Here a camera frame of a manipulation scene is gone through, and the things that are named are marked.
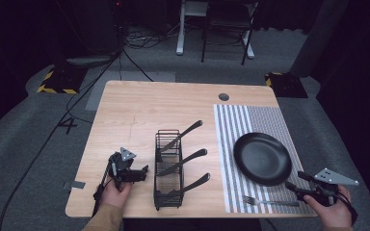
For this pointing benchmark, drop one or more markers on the grey tape strip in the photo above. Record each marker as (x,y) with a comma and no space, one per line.
(76,184)

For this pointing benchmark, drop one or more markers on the white desk frame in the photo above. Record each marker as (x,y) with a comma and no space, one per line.
(186,12)

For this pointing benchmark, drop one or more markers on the striped grey placemat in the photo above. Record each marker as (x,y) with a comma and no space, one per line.
(263,120)

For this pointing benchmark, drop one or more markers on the dark computer tower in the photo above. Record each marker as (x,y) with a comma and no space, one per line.
(104,25)

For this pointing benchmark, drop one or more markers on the black round plate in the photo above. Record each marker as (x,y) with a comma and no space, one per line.
(262,159)

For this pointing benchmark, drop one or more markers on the black metal chair frame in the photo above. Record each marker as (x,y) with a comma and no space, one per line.
(228,19)

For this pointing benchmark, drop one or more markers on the black yellow striped base plate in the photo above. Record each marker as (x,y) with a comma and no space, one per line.
(285,85)
(61,82)

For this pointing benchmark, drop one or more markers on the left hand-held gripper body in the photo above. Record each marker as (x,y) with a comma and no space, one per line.
(123,171)

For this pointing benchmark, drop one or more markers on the black knife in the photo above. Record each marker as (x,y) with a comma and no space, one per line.
(186,130)
(189,157)
(194,183)

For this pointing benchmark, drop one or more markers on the silver fork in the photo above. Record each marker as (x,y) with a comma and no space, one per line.
(269,202)

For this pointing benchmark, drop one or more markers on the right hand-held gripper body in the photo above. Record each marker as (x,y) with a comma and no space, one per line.
(326,186)

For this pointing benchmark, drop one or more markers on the person's left hand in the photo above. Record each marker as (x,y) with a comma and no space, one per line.
(114,195)

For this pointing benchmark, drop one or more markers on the person's right hand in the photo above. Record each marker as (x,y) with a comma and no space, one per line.
(330,213)

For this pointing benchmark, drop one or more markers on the grey curtain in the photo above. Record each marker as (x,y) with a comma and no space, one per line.
(319,35)

